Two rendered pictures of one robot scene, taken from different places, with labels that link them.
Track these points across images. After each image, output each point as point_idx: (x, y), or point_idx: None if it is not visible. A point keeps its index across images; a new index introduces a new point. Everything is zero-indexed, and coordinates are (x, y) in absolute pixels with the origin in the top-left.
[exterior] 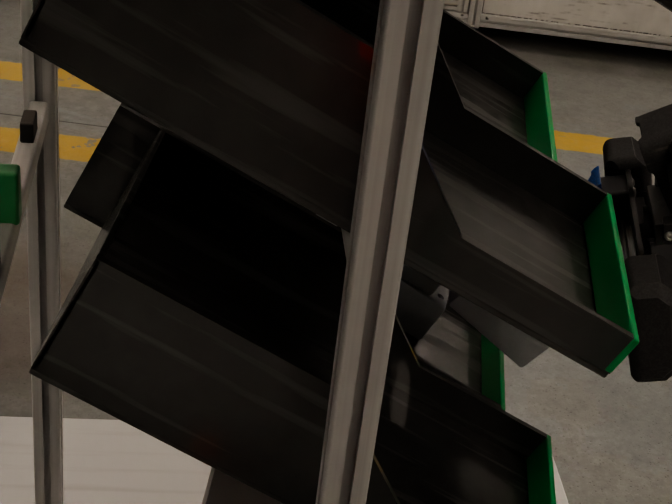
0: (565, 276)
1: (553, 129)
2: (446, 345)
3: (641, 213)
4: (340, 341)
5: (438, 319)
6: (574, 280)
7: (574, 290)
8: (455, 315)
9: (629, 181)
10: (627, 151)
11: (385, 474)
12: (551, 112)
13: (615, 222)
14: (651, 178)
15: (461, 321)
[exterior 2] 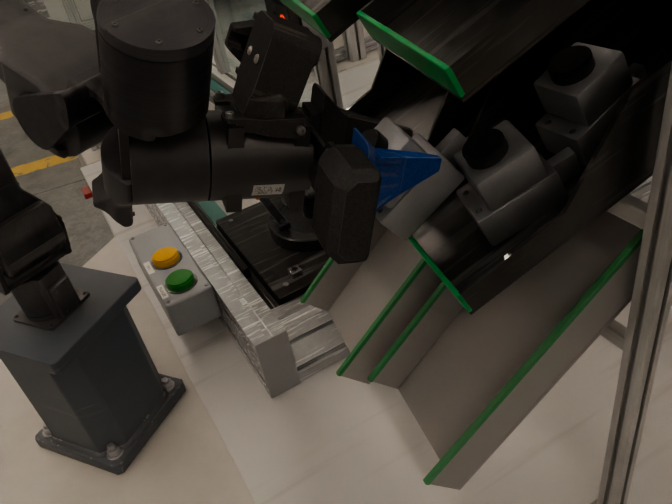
0: (318, 2)
1: (385, 31)
2: (458, 240)
3: (317, 168)
4: None
5: (481, 250)
6: (314, 6)
7: (311, 3)
8: (478, 273)
9: (331, 142)
10: (346, 152)
11: (405, 119)
12: (400, 41)
13: (301, 5)
14: (317, 173)
15: (470, 275)
